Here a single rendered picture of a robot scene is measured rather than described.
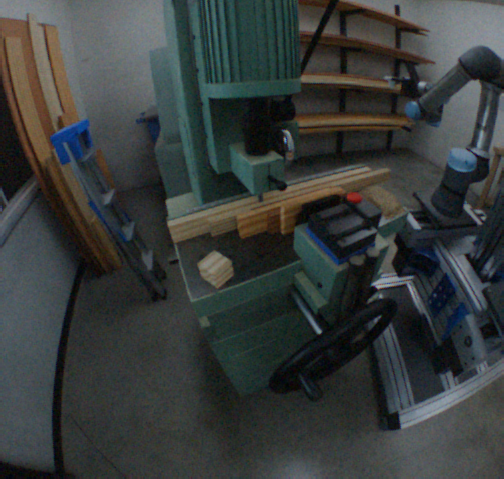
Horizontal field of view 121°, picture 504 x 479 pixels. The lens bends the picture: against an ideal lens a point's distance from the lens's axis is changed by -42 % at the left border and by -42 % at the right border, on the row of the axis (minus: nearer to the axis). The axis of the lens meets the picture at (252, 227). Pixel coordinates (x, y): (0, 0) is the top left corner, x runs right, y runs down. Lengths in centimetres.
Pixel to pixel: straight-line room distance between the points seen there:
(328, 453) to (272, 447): 26
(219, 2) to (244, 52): 10
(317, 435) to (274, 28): 138
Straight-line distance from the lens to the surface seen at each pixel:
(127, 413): 146
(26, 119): 172
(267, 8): 40
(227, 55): 39
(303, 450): 127
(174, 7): 64
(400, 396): 117
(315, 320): 50
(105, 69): 287
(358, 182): 73
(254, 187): 48
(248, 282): 45
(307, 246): 45
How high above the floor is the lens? 125
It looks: 39 degrees down
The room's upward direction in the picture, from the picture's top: 5 degrees counter-clockwise
